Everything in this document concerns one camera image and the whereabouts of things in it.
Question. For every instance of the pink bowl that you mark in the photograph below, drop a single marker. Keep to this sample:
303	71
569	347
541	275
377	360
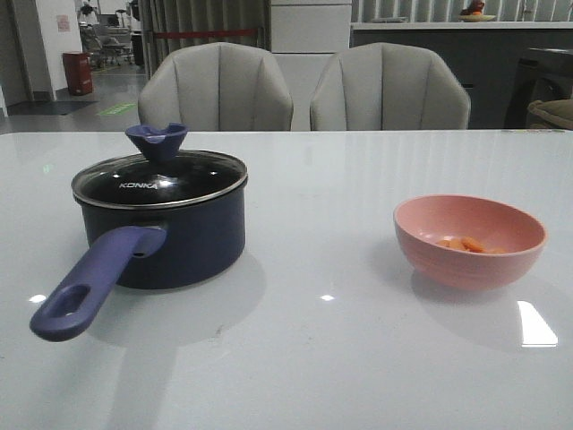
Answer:
422	221

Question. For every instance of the right beige chair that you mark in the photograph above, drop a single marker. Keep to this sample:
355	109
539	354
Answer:
388	87

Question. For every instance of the orange ham slices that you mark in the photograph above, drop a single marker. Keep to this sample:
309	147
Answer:
468	244

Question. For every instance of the white cabinet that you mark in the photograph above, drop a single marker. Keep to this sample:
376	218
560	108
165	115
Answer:
303	36

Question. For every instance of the red barrier belt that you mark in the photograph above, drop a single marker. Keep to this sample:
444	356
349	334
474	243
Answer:
206	34

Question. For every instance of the fruit plate on counter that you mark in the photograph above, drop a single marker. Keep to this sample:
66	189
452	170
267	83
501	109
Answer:
474	12

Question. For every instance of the glass lid with blue knob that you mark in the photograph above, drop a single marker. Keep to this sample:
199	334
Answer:
161	175

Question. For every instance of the left beige chair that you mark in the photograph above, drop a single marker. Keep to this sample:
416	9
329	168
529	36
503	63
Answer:
218	87

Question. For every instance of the dark grey counter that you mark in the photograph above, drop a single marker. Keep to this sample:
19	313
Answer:
503	65

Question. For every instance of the olive cushion seat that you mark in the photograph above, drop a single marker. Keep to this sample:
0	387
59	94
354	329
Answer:
554	114

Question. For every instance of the dark blue saucepan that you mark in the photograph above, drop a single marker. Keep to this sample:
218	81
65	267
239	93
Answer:
143	249

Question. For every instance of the beige chair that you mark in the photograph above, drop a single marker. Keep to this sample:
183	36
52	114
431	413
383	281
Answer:
388	87
218	87

